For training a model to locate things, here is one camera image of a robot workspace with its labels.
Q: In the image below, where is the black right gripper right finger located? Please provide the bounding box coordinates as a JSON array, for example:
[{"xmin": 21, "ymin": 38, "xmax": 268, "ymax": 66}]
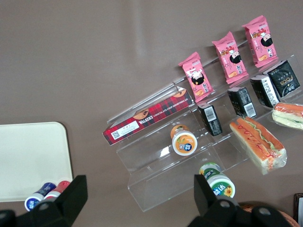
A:
[{"xmin": 187, "ymin": 174, "xmax": 294, "ymax": 227}]

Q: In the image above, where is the orange gum bottle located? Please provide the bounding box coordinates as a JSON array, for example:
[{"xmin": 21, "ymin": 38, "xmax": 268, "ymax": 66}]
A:
[{"xmin": 170, "ymin": 124, "xmax": 198, "ymax": 156}]

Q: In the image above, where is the round brown wicker basket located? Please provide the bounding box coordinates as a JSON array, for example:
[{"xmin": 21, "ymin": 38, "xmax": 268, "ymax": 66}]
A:
[{"xmin": 236, "ymin": 201, "xmax": 301, "ymax": 227}]

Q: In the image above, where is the red tartan shortbread box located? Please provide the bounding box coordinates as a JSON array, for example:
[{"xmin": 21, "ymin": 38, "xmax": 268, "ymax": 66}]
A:
[{"xmin": 102, "ymin": 86, "xmax": 194, "ymax": 146}]

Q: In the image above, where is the green gum bottle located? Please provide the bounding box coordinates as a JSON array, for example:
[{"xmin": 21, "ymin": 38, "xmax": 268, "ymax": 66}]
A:
[{"xmin": 198, "ymin": 162, "xmax": 236, "ymax": 199}]

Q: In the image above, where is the pink cartoon snack packet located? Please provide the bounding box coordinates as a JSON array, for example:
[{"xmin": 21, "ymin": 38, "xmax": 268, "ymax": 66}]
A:
[
  {"xmin": 241, "ymin": 15, "xmax": 277, "ymax": 69},
  {"xmin": 178, "ymin": 52, "xmax": 214, "ymax": 103},
  {"xmin": 211, "ymin": 31, "xmax": 249, "ymax": 84}
]

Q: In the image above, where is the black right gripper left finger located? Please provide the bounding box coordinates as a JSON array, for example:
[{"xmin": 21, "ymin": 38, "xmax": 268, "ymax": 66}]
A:
[{"xmin": 0, "ymin": 175, "xmax": 89, "ymax": 227}]

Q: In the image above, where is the clear acrylic stepped stand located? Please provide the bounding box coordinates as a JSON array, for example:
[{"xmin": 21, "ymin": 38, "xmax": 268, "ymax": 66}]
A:
[{"xmin": 106, "ymin": 40, "xmax": 303, "ymax": 212}]

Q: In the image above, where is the black carton white label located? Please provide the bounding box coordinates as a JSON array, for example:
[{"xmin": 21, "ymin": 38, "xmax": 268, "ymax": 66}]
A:
[{"xmin": 250, "ymin": 75, "xmax": 281, "ymax": 108}]

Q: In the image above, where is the cream plastic tray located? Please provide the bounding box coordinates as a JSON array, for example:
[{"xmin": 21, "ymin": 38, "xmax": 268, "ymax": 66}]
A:
[{"xmin": 0, "ymin": 122, "xmax": 73, "ymax": 202}]

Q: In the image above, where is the red gum bottle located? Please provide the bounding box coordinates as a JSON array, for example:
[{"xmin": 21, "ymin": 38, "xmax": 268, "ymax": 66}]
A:
[{"xmin": 44, "ymin": 180, "xmax": 71, "ymax": 201}]

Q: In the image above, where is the rectangular snack tray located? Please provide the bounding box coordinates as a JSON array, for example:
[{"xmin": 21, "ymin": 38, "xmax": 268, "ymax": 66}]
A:
[{"xmin": 293, "ymin": 193, "xmax": 303, "ymax": 223}]

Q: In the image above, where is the black gold-lettered pack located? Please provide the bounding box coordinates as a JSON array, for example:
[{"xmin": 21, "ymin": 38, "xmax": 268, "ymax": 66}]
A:
[{"xmin": 268, "ymin": 60, "xmax": 301, "ymax": 98}]

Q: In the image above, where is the plastic-wrapped triangle sandwich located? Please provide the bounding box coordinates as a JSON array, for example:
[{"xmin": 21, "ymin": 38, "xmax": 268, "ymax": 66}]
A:
[
  {"xmin": 271, "ymin": 102, "xmax": 303, "ymax": 131},
  {"xmin": 229, "ymin": 116, "xmax": 287, "ymax": 175}
]

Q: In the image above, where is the blue gum bottle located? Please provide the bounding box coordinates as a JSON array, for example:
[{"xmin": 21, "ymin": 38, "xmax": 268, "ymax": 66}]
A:
[{"xmin": 24, "ymin": 182, "xmax": 57, "ymax": 212}]

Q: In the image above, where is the small black barcode carton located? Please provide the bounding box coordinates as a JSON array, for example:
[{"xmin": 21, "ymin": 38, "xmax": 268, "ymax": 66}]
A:
[
  {"xmin": 227, "ymin": 87, "xmax": 258, "ymax": 119},
  {"xmin": 197, "ymin": 100, "xmax": 223, "ymax": 137}
]

